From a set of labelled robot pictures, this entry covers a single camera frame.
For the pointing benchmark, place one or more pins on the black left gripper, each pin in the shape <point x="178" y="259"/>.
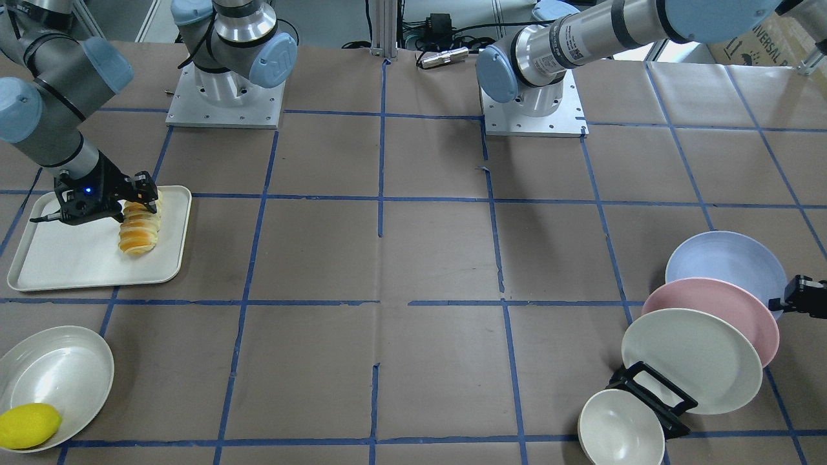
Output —
<point x="805" y="294"/>

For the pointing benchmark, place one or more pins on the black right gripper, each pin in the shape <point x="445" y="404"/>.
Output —
<point x="111" y="179"/>

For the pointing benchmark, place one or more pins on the striped bread roll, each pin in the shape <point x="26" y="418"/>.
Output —
<point x="139" y="230"/>

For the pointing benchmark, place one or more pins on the blue plate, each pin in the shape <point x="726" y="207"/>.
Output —
<point x="732" y="257"/>

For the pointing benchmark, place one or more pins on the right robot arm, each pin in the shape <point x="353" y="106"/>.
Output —
<point x="72" y="79"/>

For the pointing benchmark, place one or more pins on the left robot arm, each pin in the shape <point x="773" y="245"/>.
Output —
<point x="525" y="81"/>

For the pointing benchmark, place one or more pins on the pink plate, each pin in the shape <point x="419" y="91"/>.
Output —
<point x="724" y="300"/>

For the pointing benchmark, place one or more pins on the cream plate in rack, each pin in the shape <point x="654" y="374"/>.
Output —
<point x="701" y="354"/>

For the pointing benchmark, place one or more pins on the cream plate with lemon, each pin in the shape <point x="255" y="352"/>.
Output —
<point x="69" y="367"/>

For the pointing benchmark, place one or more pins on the black plate rack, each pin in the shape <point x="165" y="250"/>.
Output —
<point x="668" y="415"/>

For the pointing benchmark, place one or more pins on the white rectangular tray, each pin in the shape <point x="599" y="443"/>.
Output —
<point x="58" y="256"/>

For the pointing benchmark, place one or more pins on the cream bowl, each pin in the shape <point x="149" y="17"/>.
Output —
<point x="614" y="427"/>

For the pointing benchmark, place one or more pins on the yellow lemon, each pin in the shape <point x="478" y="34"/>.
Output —
<point x="29" y="425"/>

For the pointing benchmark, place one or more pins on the black power adapter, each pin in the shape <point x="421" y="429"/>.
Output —
<point x="438" y="24"/>

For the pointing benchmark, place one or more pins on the aluminium frame post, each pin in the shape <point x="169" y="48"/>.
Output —
<point x="386" y="25"/>

